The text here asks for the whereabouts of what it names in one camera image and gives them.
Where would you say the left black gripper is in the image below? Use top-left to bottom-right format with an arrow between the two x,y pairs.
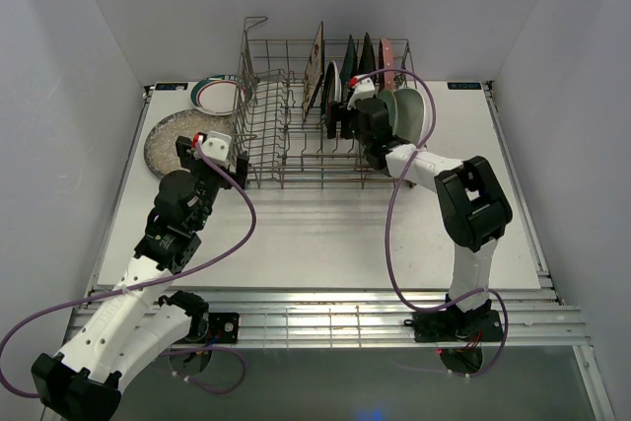
176,136 -> 248,231

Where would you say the large teal red rimmed plate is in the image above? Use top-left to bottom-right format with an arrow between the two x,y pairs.
320,60 -> 341,117

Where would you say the cream floral square plate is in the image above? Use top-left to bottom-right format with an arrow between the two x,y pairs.
302,22 -> 324,121

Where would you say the teal square plate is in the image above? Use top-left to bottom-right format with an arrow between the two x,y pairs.
339,35 -> 358,85

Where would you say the grey speckled round plate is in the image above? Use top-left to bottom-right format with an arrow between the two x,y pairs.
144,109 -> 231,179

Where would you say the light green floral plate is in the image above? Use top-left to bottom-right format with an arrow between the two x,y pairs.
377,90 -> 398,130

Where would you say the small teal red rimmed plate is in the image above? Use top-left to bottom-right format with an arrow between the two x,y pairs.
190,75 -> 252,116

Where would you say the black floral square plate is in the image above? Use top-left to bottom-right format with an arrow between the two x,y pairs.
357,33 -> 377,75

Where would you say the white oval plate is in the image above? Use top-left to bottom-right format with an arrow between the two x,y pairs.
394,88 -> 427,144

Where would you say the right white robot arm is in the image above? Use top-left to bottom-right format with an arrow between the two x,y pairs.
322,97 -> 513,341

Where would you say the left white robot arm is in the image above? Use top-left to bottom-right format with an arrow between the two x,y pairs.
31,131 -> 248,420

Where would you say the pink polka dot plate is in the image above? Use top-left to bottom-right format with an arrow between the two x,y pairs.
379,37 -> 395,92

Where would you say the left XDOF label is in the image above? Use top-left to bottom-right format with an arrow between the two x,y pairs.
155,82 -> 188,91

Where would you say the xdof label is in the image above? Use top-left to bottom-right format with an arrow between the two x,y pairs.
155,82 -> 188,91
447,82 -> 482,91

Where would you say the right XDOF label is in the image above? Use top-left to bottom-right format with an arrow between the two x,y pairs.
447,82 -> 482,91

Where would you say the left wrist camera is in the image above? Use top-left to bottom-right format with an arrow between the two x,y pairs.
192,130 -> 233,168

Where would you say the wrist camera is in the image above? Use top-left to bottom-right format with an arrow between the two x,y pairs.
346,76 -> 377,110
192,130 -> 233,168

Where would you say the grey wire dish rack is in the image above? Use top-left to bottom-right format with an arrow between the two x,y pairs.
232,16 -> 390,188

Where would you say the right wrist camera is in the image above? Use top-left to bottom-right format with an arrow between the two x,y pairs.
346,76 -> 377,110

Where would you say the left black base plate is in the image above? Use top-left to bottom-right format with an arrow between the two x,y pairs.
198,313 -> 241,345

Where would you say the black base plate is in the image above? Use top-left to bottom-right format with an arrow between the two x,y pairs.
403,310 -> 504,342
198,313 -> 241,345

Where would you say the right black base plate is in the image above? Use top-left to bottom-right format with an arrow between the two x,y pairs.
403,310 -> 504,342

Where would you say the aluminium frame rail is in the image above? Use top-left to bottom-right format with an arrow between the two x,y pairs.
61,287 -> 593,351

